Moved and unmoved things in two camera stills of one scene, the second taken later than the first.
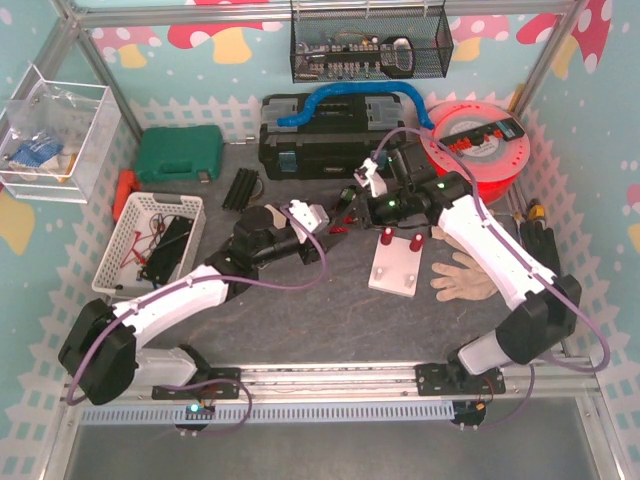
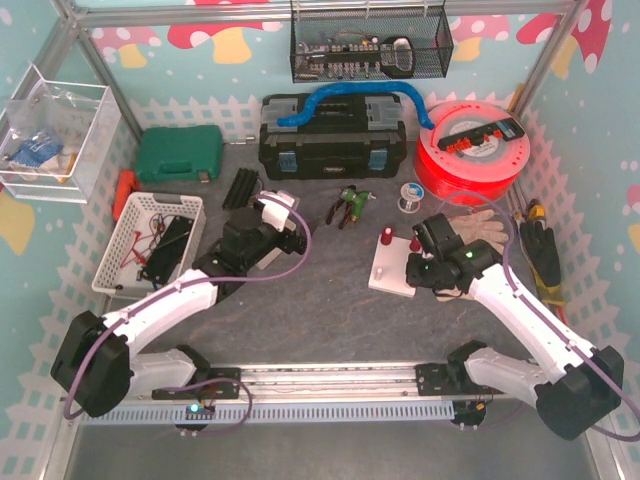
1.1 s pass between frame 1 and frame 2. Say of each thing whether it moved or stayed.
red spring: stayed
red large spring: stayed
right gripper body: moved
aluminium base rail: stayed
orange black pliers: moved
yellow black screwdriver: stayed
